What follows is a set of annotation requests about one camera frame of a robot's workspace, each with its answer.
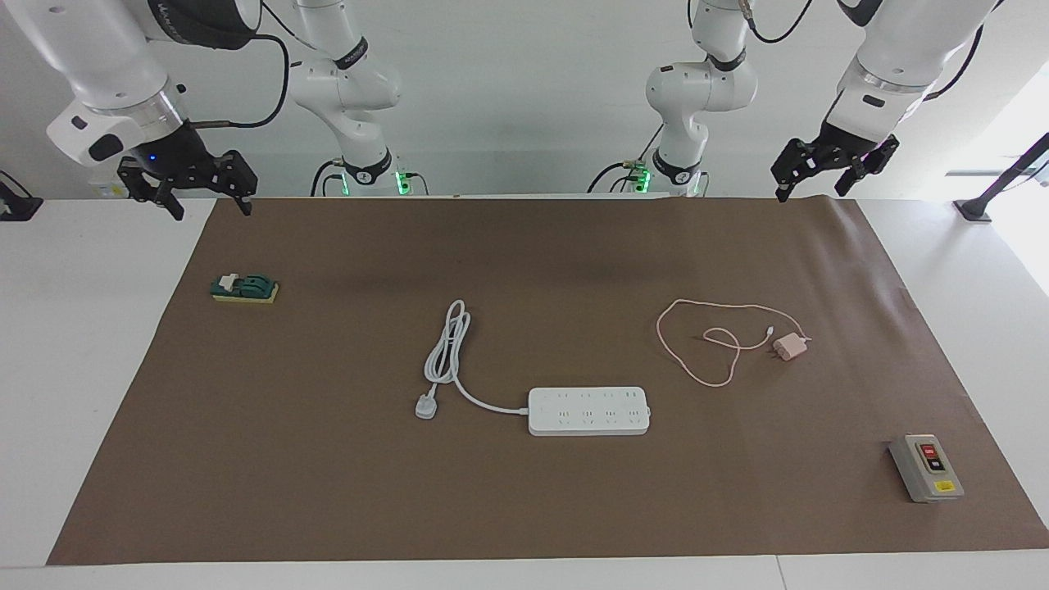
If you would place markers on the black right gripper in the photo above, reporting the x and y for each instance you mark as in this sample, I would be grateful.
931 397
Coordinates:
180 160

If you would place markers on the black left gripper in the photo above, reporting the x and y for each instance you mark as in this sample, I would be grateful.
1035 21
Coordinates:
840 152

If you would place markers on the pink charger adapter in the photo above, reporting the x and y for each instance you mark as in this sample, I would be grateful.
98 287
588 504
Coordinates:
791 347

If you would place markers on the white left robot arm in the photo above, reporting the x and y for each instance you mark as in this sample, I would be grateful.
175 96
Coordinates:
893 49

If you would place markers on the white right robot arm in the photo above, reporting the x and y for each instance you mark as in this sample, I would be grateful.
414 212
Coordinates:
98 57

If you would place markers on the black table clamp stand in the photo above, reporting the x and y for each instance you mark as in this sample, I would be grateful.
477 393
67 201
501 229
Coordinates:
996 190
16 205

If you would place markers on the brown table mat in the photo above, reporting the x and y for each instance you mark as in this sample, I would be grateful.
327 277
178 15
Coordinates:
328 492

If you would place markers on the green knife switch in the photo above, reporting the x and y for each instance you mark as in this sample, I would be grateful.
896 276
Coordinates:
250 287

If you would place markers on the grey on-off switch box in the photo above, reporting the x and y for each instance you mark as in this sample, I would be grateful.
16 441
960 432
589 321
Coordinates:
926 467

